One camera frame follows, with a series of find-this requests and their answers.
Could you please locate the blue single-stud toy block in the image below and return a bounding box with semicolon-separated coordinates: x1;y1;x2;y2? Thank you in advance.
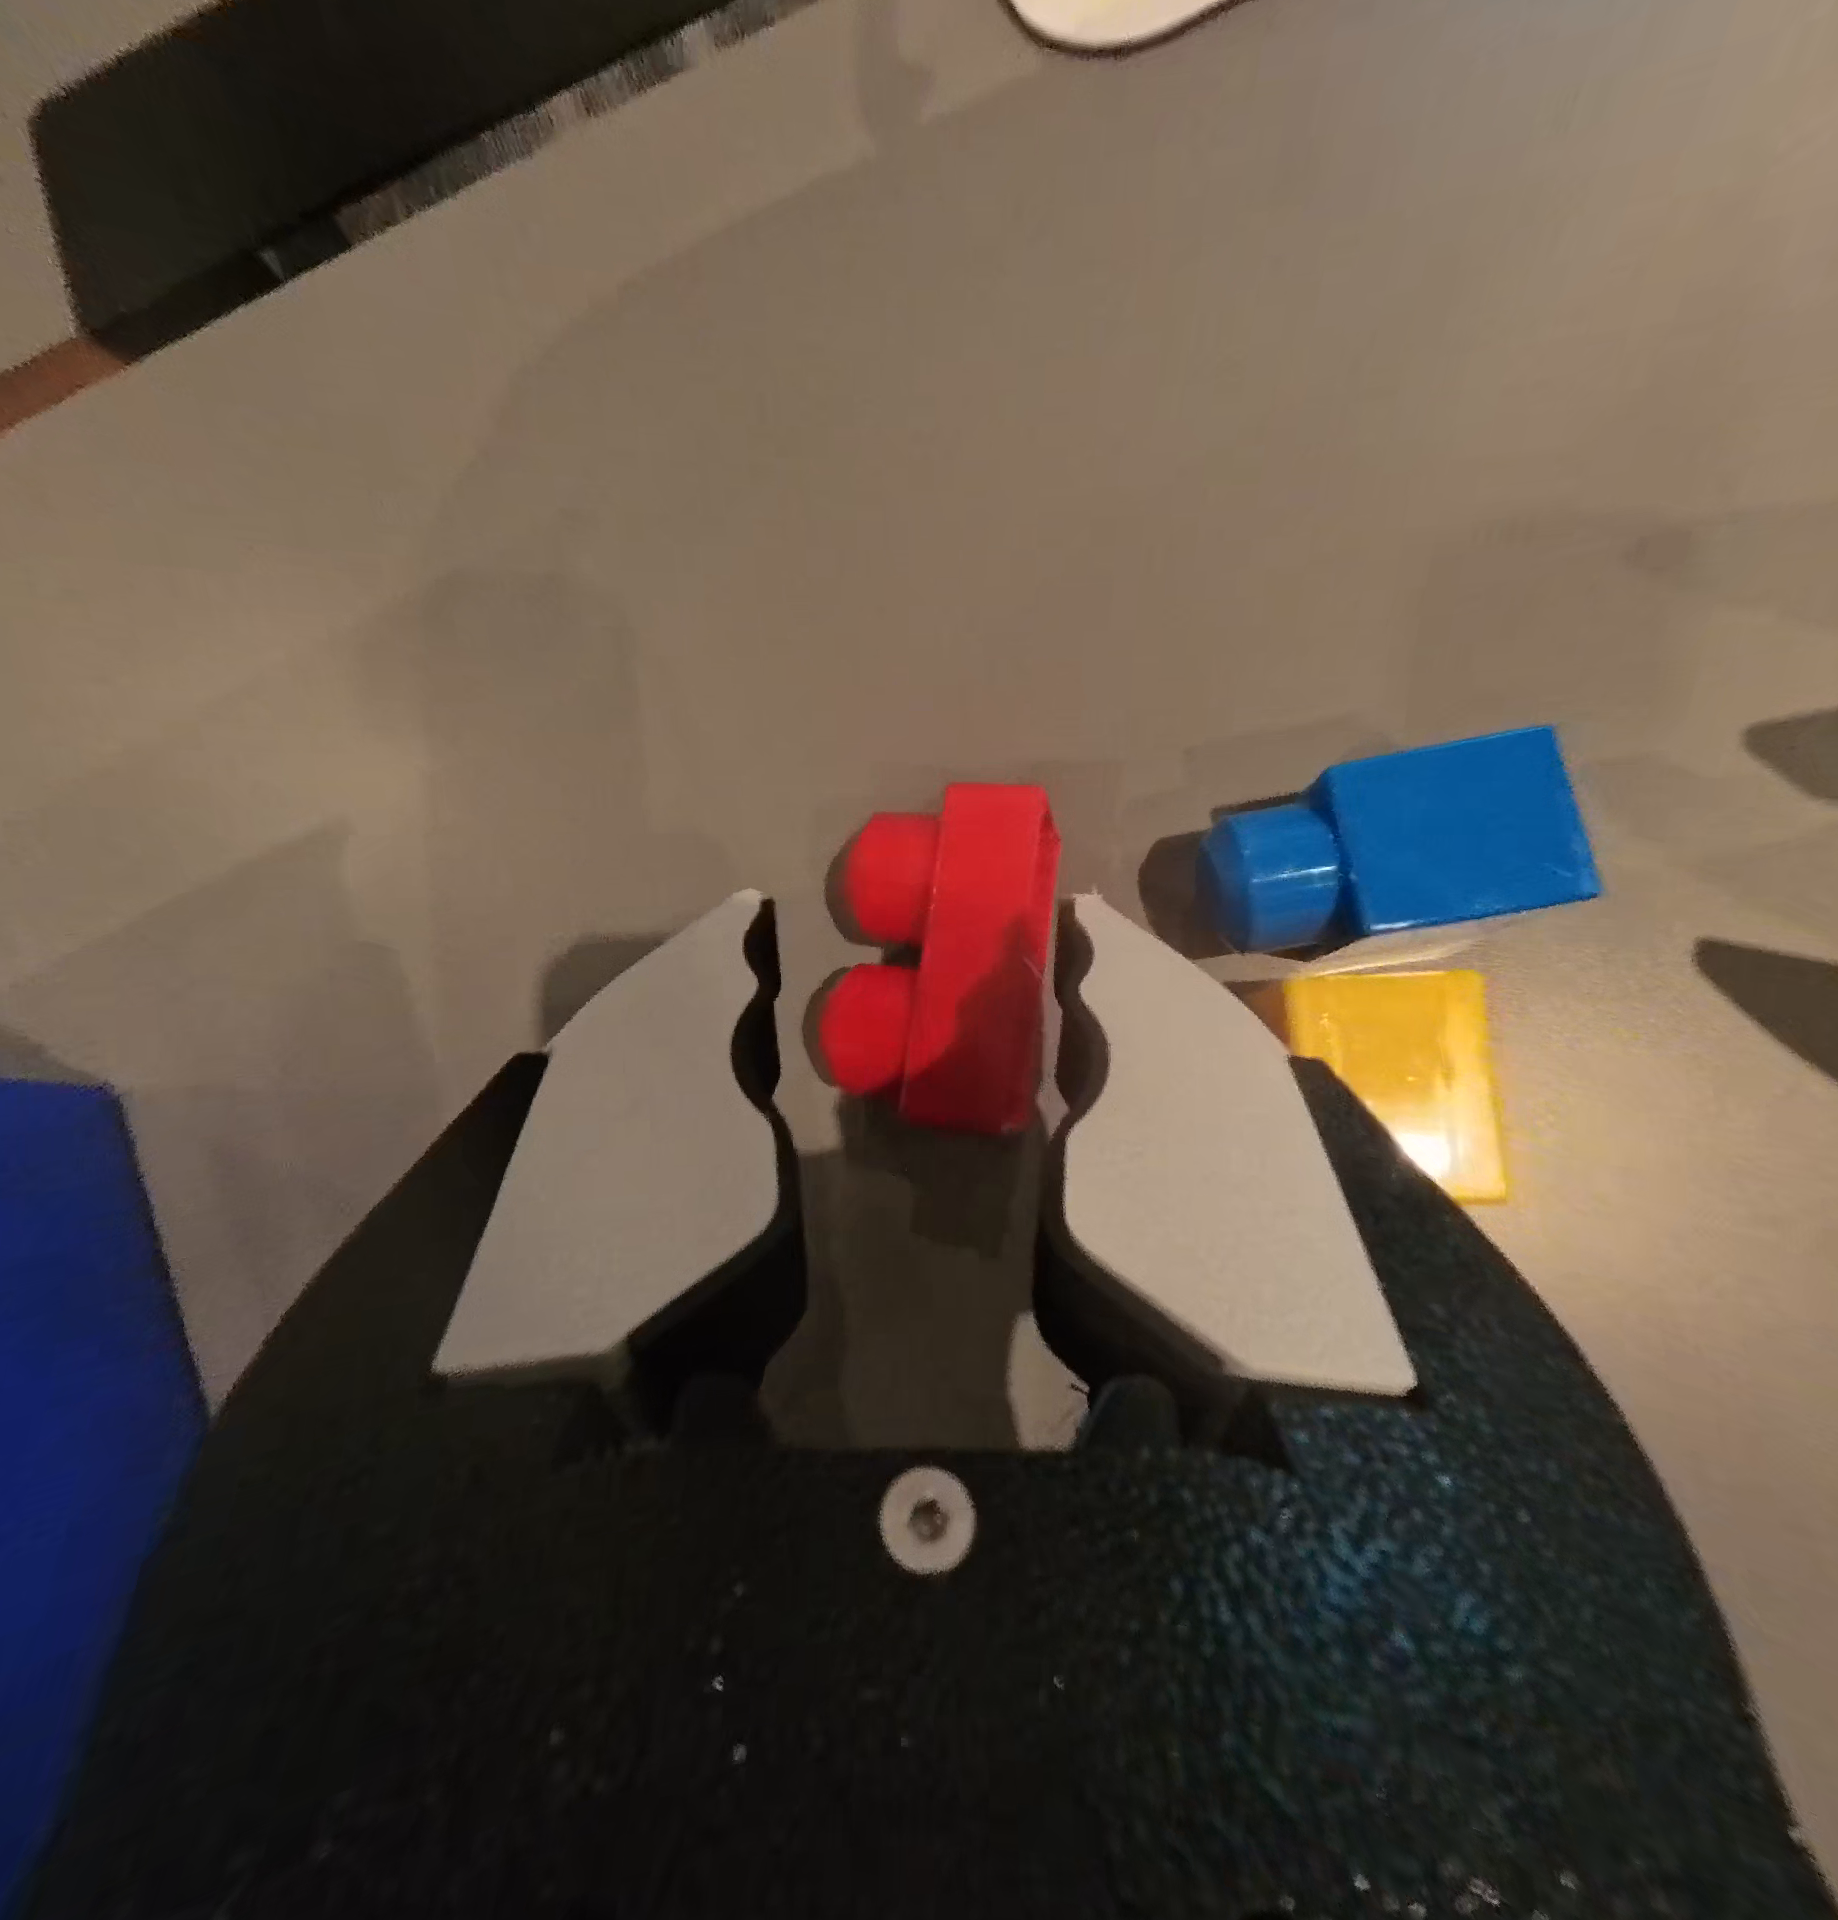
1197;726;1602;955

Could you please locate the red two-stud toy block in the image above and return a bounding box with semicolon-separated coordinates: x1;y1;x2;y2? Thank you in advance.
804;783;1069;1136

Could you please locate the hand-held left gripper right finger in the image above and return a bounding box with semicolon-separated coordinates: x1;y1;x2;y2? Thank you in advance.
1027;891;1419;1444

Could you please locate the dark blue box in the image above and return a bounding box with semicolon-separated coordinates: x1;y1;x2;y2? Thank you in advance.
0;1071;211;1920

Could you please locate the yellow toy block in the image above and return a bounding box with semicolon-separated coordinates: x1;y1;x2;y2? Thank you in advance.
1285;969;1509;1205

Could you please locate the white round object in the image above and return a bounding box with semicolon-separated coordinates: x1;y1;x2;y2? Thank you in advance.
1005;0;1237;49

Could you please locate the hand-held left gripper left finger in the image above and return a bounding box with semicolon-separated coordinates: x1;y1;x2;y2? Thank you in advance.
430;890;811;1430

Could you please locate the black flat board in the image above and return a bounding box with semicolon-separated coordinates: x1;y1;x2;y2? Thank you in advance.
31;0;802;362

